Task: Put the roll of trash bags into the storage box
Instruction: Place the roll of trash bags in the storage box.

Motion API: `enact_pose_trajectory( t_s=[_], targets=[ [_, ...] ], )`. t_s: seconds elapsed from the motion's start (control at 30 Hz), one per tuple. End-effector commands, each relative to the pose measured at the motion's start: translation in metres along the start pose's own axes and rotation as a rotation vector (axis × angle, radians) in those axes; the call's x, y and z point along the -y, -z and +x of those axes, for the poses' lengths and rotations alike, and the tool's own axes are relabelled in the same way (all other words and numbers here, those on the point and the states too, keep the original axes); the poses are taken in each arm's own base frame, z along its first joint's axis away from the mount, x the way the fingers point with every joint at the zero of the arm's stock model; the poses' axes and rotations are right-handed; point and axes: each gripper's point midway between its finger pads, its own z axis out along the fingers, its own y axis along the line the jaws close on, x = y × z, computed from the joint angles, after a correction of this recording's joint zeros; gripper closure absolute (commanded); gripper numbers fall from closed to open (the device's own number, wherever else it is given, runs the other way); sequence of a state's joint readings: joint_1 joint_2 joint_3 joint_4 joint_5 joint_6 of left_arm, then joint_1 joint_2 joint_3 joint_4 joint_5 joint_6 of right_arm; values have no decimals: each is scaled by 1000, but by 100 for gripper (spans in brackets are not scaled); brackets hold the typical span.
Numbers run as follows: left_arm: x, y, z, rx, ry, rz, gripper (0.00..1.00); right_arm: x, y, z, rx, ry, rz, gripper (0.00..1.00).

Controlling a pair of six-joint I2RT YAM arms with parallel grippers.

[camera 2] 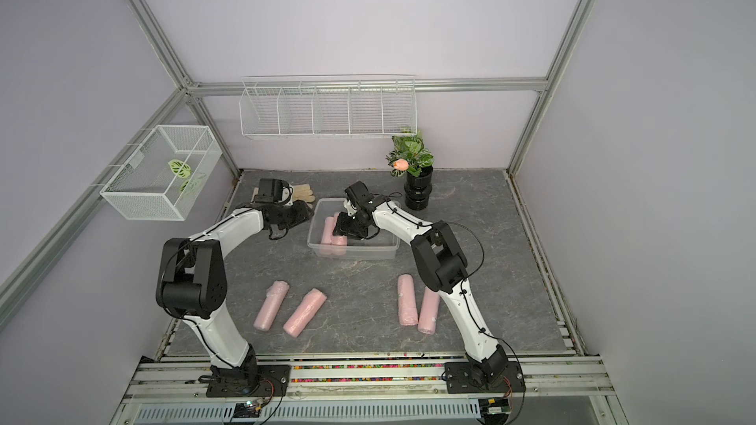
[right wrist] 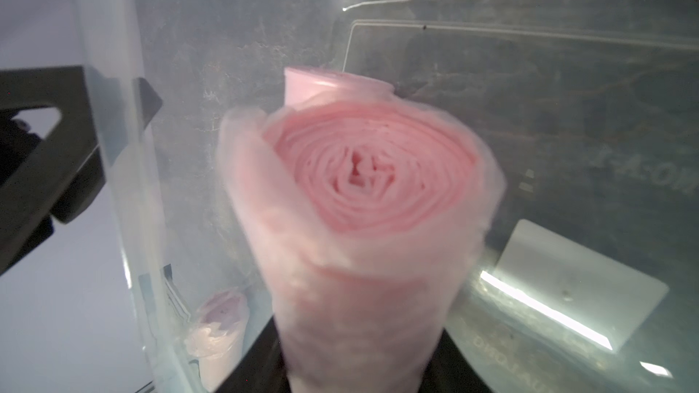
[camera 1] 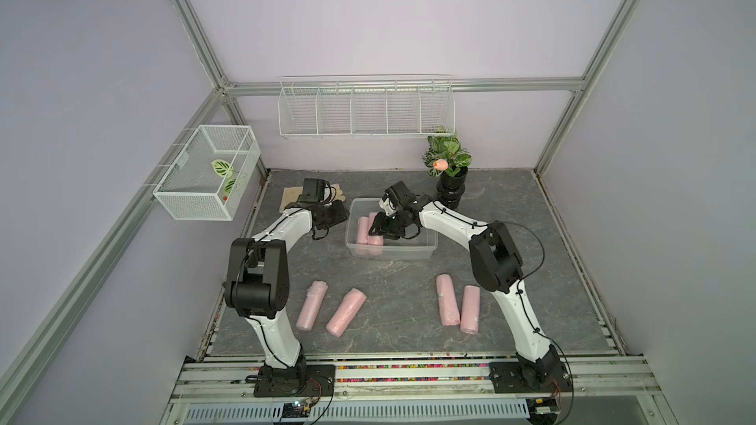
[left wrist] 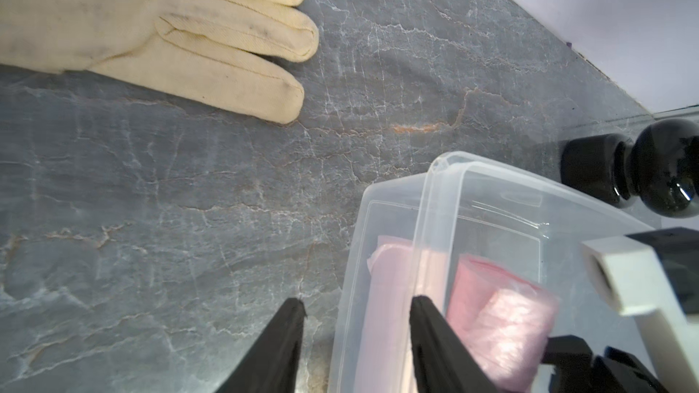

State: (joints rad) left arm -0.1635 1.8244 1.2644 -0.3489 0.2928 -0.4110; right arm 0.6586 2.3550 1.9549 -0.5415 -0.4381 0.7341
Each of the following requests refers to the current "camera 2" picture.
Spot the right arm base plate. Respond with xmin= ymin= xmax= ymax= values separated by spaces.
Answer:
xmin=441 ymin=361 xmax=526 ymax=395

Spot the potted plant black pot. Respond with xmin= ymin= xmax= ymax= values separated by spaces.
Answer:
xmin=386 ymin=127 xmax=434 ymax=211

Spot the clear plastic storage box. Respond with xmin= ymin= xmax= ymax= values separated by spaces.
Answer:
xmin=306 ymin=198 xmax=402 ymax=262

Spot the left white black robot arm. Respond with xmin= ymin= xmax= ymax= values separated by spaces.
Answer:
xmin=156 ymin=201 xmax=313 ymax=380

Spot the slanted pink bag roll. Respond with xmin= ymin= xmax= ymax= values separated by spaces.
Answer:
xmin=319 ymin=216 xmax=336 ymax=256

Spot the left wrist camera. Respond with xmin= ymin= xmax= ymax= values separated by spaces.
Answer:
xmin=253 ymin=178 xmax=293 ymax=205

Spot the white wire basket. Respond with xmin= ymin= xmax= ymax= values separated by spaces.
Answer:
xmin=100 ymin=125 xmax=222 ymax=222

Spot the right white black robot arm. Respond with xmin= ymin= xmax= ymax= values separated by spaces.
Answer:
xmin=334 ymin=181 xmax=510 ymax=386

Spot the beige work glove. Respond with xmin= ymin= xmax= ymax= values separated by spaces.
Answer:
xmin=251 ymin=184 xmax=315 ymax=206

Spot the long white wire shelf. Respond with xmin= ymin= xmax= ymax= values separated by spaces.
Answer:
xmin=239 ymin=74 xmax=419 ymax=139

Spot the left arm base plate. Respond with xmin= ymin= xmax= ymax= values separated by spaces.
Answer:
xmin=198 ymin=364 xmax=291 ymax=399

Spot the green leaf in basket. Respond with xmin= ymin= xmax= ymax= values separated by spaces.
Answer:
xmin=169 ymin=159 xmax=192 ymax=179

